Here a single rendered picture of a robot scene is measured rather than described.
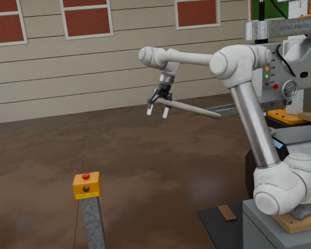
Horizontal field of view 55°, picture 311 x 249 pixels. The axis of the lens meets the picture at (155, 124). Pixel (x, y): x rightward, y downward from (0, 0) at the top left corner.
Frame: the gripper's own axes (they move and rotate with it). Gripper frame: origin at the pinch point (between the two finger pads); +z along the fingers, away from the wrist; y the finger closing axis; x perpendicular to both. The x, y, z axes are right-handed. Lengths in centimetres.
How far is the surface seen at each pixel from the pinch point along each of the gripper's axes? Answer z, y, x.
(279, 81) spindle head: -44, 82, -27
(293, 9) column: -126, 155, 22
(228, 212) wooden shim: 79, 128, 7
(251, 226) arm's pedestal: 40, 23, -70
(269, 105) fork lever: -26, 86, -23
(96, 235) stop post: 62, -41, -27
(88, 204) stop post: 47, -49, -25
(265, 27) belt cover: -75, 57, -20
